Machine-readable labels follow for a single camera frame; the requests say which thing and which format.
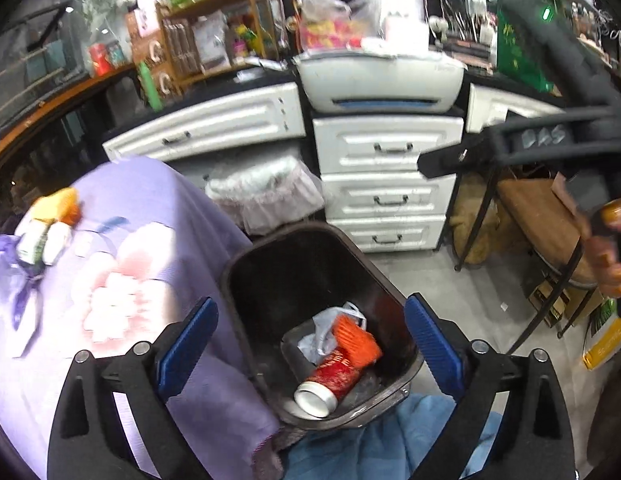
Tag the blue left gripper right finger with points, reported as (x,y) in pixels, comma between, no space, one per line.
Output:
(435,339)

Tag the white bottom middle drawer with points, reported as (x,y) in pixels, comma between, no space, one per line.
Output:
(393,234)

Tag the purple floral tablecloth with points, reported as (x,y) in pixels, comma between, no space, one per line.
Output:
(149,245)

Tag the white printer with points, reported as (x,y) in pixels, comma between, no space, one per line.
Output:
(343,81)

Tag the white right drawer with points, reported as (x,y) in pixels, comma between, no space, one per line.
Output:
(490,106)

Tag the wooden shelf rack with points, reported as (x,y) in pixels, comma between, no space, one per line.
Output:
(206,38)

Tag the white lace covered stool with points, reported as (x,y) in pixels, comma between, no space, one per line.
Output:
(271,193)

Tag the white drawer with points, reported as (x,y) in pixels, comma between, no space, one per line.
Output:
(490,106)
(393,234)
(385,194)
(381,143)
(252,117)

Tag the grey plastic bag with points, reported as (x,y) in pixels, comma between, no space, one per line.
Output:
(321,342)

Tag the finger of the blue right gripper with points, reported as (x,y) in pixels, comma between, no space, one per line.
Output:
(455,159)

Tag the white orange bottle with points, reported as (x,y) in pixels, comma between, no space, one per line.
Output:
(47,228)

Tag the red tin can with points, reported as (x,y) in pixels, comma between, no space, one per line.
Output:
(100,59)

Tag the white top left drawer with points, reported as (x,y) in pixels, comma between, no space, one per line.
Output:
(252,117)

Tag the white upper middle drawer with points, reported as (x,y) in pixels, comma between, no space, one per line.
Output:
(381,143)

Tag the green bottle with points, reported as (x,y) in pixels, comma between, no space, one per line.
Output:
(147,83)

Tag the white centre middle drawer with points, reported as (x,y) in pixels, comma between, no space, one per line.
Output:
(385,194)

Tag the yellow green bag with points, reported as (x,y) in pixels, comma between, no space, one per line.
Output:
(603,335)

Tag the bag of colourful snacks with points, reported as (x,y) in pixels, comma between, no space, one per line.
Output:
(335,24)

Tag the green shopping bag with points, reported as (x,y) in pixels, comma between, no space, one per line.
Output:
(511,59)

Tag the wooden curved counter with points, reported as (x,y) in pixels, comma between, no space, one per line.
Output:
(56,107)

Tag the orange foam net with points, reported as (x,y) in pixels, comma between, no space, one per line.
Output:
(360,346)

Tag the black chair brown cushion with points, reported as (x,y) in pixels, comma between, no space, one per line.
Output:
(499,213)

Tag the brown boxes with hooks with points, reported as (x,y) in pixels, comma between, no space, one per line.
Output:
(149,48)

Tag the blue cloth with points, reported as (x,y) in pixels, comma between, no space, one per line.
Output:
(390,447)

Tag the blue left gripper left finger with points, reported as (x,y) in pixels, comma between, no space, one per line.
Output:
(180,346)

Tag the right hand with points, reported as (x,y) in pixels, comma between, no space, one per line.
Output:
(601,253)

